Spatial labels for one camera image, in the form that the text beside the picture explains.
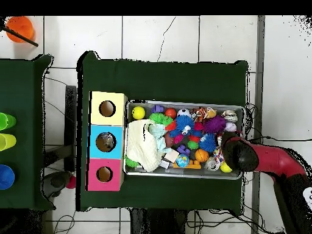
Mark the silver mesh bin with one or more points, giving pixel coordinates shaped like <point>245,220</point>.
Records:
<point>159,174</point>

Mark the plain orange ball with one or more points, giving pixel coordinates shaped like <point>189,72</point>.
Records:
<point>170,113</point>

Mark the purple bumpy soft toy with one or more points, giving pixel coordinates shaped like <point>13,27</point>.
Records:
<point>214,124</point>

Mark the black tripod leg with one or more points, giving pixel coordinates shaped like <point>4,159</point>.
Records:
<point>22,37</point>

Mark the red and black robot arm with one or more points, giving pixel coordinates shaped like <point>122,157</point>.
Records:
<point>268,158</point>

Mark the wooden box with three holes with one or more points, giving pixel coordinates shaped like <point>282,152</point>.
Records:
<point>117,148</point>

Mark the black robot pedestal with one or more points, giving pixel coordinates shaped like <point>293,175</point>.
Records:
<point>158,223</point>

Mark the cream knitted cloth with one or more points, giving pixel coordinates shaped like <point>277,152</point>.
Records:
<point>139,146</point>

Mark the yellow plastic cup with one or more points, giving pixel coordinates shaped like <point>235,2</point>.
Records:
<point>7,142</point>

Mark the orange plastic cup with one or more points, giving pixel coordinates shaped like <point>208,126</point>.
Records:
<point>20,28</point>

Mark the orange toy basketball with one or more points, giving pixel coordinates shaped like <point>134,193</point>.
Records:
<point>201,155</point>

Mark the green plastic cup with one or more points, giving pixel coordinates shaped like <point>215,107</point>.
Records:
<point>7,121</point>

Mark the black stand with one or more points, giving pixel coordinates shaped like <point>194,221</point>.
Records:
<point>70,121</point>

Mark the yellow smiley ball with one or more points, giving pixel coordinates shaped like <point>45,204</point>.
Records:
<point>138,113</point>

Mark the blue globe ball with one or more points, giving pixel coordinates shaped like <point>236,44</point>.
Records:
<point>182,160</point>

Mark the dark green table cloth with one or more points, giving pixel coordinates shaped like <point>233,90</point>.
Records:
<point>158,80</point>
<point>22,97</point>

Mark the red round knob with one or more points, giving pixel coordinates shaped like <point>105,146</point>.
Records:
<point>71,182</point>

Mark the mint knitted cloth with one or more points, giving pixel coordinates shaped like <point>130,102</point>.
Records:
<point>158,135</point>

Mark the blue plastic cup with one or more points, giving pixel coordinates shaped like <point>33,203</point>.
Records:
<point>6,177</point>

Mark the blue spiky ball with eyes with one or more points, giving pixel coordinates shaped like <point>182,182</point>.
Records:
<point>184,123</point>

